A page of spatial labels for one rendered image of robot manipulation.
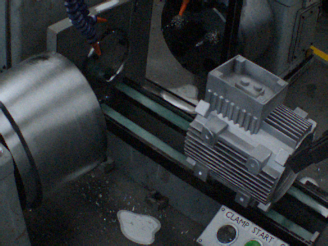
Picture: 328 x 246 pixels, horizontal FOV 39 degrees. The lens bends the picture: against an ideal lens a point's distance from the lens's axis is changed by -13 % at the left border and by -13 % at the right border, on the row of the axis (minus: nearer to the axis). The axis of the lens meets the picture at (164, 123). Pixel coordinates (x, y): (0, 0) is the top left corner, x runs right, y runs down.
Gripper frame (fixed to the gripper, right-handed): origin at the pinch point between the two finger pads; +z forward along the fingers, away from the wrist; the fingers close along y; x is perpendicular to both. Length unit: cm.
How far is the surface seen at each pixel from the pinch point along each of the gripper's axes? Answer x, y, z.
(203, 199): -3.9, 1.0, 28.0
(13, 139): -31.3, 33.0, 15.7
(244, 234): 1.6, 18.5, 2.5
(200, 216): -0.9, 1.0, 32.7
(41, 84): -36.4, 23.3, 14.5
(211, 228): -2.2, 19.9, 5.9
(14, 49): -55, 12, 36
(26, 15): -58, 9, 28
